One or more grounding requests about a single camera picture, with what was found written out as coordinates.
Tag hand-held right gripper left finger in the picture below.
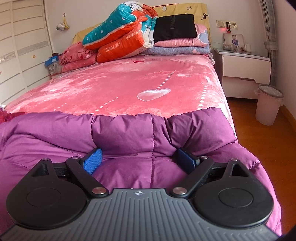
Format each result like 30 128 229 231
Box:
31 148 110 198

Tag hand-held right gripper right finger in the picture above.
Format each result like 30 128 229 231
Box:
170 148 250 198

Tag purple down jacket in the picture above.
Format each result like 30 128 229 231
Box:
0 108 282 237

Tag bed with pink cover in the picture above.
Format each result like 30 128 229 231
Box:
5 54 237 144

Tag pink waste bin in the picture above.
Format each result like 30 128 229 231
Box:
255 84 284 126

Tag red down jacket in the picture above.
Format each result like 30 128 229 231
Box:
0 105 26 124

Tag pink heart print folded blanket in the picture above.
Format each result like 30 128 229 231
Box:
60 41 99 73

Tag white nightstand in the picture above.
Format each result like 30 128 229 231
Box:
213 47 272 100

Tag pink and lavender folded blankets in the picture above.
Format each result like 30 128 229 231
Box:
154 23 210 48

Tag black cloth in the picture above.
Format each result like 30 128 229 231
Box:
153 14 197 42

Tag white wardrobe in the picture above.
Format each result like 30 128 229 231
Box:
0 0 53 105

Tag teal and orange folded quilt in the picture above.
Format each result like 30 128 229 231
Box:
83 0 159 63

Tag hanging ornament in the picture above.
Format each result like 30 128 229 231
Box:
56 13 69 32

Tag grey checked curtain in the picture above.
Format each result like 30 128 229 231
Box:
259 0 278 86

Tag photo frame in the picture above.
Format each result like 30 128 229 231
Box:
223 34 244 50

